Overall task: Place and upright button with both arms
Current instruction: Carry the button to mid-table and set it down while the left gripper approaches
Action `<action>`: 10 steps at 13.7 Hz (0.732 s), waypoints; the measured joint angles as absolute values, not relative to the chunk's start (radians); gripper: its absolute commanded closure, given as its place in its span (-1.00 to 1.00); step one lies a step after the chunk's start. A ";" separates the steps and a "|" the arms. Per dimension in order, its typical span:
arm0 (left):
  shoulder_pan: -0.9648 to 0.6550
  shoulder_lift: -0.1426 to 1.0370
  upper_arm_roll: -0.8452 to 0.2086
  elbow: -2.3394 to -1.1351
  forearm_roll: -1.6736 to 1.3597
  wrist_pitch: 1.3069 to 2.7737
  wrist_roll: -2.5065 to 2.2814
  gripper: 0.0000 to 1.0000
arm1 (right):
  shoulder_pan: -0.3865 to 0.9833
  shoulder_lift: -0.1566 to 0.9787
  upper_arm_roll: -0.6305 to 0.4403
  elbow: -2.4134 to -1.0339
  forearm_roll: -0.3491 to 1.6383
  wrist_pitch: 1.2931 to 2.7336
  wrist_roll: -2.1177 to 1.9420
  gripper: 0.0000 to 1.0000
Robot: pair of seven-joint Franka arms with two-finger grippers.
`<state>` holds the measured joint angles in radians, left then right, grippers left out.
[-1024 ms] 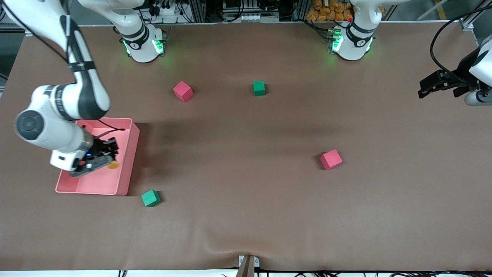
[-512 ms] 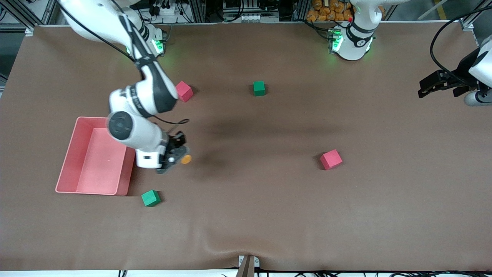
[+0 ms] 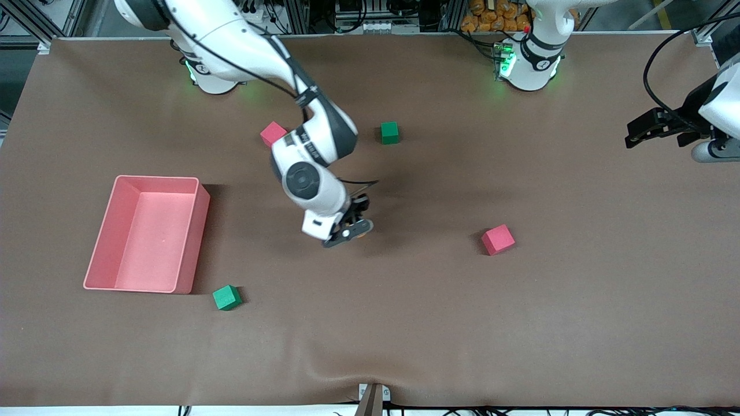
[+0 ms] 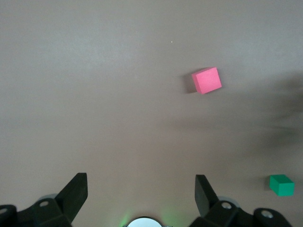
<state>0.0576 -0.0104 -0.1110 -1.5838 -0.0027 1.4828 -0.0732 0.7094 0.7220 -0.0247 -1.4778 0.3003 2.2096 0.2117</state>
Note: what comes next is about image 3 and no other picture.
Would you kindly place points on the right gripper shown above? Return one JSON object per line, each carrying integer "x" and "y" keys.
{"x": 359, "y": 207}

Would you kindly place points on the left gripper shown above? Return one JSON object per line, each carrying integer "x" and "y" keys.
{"x": 685, "y": 114}

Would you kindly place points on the orange push button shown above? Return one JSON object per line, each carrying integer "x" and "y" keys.
{"x": 365, "y": 229}

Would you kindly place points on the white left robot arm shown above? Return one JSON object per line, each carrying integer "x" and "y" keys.
{"x": 535, "y": 58}

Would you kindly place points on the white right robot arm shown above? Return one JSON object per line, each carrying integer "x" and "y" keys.
{"x": 231, "y": 40}

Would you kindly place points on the green foam cube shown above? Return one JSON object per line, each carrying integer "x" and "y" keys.
{"x": 226, "y": 298}
{"x": 389, "y": 133}

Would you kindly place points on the pink foam cube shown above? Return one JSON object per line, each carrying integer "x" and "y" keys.
{"x": 498, "y": 240}
{"x": 270, "y": 133}

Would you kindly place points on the pink plastic bin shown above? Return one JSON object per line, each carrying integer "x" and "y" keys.
{"x": 150, "y": 248}

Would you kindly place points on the white connector block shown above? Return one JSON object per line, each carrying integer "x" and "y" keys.
{"x": 390, "y": 27}

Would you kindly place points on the orange snack bag pile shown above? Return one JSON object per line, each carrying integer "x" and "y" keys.
{"x": 491, "y": 17}

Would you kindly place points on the white power strip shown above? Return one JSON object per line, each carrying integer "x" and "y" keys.
{"x": 257, "y": 15}

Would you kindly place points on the metal table corner bracket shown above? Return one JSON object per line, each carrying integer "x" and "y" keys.
{"x": 702, "y": 37}
{"x": 44, "y": 47}

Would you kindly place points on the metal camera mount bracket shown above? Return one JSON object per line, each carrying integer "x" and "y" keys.
{"x": 373, "y": 398}

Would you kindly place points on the aluminium frame post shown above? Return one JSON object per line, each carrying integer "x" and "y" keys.
{"x": 454, "y": 14}
{"x": 300, "y": 16}

